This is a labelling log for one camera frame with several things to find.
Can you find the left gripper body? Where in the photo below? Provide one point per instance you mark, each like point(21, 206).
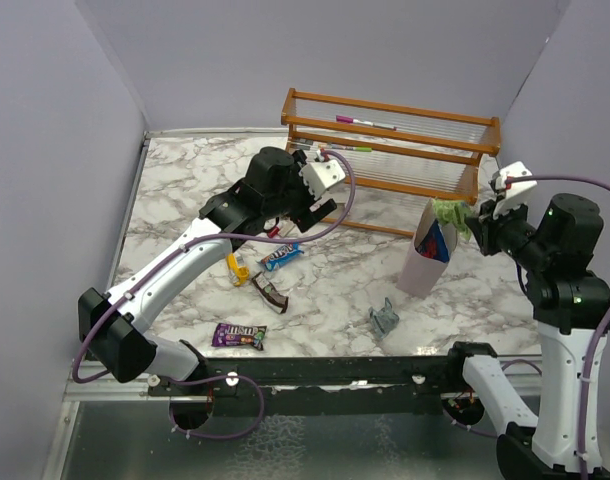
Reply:
point(298, 197)

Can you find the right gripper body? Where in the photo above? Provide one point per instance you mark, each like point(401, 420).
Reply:
point(506, 231)

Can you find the green snack packet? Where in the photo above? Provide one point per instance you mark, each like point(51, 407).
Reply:
point(454, 213)

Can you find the blue Burts chips bag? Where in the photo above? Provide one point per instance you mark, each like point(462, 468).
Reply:
point(433, 245)

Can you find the white paper bag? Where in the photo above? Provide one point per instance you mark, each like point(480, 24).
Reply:
point(419, 274)

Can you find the grey plastic clip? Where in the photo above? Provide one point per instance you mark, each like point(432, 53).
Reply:
point(383, 320)

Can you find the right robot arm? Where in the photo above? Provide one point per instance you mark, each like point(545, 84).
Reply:
point(570, 306)

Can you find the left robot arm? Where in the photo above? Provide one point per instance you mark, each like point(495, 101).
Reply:
point(113, 325)

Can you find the small white eraser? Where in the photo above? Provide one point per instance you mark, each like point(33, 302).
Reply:
point(286, 229)

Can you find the blue M&M's packet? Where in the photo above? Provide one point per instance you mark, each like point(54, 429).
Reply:
point(281, 256)

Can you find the small grey block on shelf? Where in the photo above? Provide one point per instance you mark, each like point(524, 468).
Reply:
point(300, 145)

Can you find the green capped marker pen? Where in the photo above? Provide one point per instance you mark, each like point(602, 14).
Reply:
point(340, 147)

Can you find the yellow snack bar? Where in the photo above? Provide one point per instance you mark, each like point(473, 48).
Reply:
point(237, 269)

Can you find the magenta marker pen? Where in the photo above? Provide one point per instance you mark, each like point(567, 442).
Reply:
point(366, 123)

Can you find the brown chocolate bar wrapper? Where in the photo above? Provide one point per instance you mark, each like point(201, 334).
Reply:
point(270, 294)

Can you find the wooden shelf rack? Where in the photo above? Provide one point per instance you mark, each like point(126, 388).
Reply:
point(432, 155)

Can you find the purple M&M's packet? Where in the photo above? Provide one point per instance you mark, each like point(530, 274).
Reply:
point(231, 335)

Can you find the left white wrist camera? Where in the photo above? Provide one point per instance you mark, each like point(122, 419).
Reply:
point(319, 177)

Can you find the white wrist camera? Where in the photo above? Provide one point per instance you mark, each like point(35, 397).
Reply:
point(512, 186)
point(319, 177)

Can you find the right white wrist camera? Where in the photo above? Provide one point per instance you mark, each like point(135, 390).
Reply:
point(512, 186)

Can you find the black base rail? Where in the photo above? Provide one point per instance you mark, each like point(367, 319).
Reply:
point(246, 387)

